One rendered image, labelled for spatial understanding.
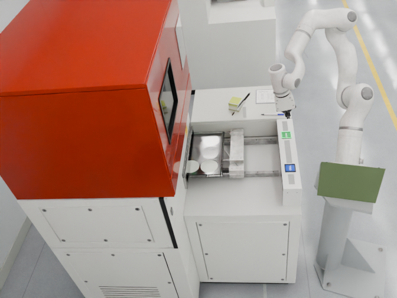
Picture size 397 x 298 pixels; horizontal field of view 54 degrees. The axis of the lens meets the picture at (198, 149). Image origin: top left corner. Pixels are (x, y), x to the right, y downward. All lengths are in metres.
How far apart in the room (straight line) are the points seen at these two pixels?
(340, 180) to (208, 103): 0.99
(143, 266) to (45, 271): 1.19
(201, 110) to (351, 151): 0.97
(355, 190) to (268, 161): 0.52
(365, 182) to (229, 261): 0.95
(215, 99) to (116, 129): 1.25
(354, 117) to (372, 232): 1.21
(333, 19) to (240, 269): 1.55
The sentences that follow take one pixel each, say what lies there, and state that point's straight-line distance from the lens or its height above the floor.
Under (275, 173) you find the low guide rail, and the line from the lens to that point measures 2.28.
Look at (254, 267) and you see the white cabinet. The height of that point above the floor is 0.28.
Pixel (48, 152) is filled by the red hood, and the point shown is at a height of 1.52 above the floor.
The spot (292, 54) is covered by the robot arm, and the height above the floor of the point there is 1.46.
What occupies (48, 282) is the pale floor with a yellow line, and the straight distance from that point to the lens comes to 3.22.
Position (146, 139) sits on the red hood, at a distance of 1.49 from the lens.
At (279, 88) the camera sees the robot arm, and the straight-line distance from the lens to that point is 2.07.
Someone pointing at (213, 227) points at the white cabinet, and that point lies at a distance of 2.23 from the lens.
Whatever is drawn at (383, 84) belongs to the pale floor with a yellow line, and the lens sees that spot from 4.49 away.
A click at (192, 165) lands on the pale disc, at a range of 2.28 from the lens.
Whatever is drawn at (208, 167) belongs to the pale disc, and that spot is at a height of 0.90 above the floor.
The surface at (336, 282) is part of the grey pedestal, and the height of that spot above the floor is 0.01.
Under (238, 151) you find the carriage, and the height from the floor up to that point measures 0.88.
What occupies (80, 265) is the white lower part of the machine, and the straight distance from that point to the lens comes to 2.38.
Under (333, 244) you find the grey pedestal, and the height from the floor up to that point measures 0.33.
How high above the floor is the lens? 2.53
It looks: 43 degrees down
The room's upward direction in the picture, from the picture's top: 10 degrees counter-clockwise
